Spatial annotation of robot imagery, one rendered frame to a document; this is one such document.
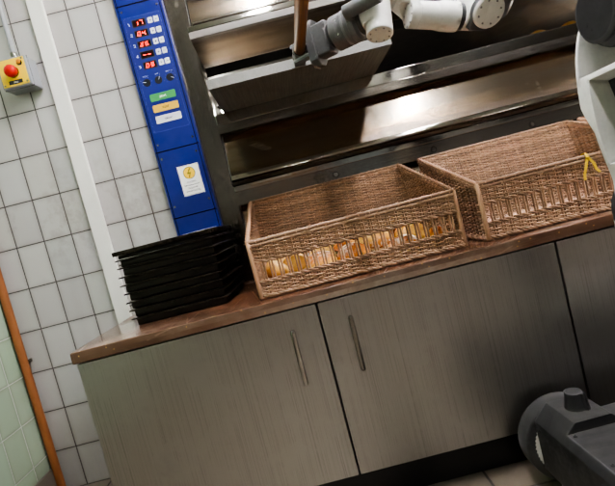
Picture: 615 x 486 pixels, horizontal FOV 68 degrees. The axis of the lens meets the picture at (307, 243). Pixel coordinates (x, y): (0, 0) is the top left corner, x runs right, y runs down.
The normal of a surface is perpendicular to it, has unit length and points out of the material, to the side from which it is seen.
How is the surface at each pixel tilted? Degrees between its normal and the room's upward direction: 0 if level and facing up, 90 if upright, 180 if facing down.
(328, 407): 90
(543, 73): 70
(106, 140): 90
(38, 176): 90
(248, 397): 90
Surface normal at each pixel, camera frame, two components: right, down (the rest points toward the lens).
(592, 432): -0.25, -0.97
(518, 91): -0.07, -0.27
